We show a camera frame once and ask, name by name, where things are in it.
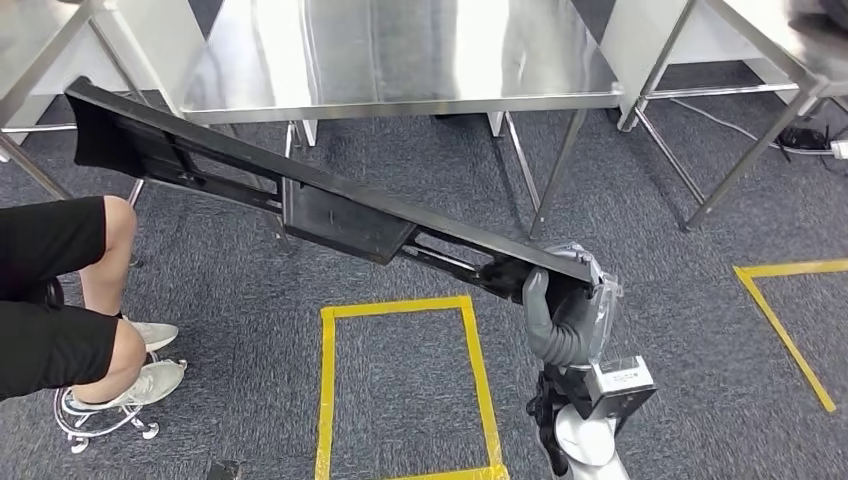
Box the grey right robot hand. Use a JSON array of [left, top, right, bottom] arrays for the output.
[[521, 241, 625, 370]]

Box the long black plastic part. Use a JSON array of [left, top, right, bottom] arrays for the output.
[[64, 76, 598, 307]]

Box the stainless steel workbench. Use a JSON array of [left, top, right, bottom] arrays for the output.
[[178, 0, 625, 256], [619, 0, 848, 233], [0, 0, 154, 208]]

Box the yellow floor tape square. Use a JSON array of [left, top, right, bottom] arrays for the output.
[[314, 295, 511, 480], [732, 258, 848, 414]]

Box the black power adapter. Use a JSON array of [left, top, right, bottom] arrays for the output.
[[775, 124, 831, 152]]

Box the chrome stool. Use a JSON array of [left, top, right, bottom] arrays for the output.
[[26, 276, 162, 456]]

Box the person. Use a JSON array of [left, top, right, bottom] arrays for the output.
[[0, 195, 189, 413]]

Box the white floor cable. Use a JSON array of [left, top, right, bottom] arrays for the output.
[[669, 97, 848, 158]]

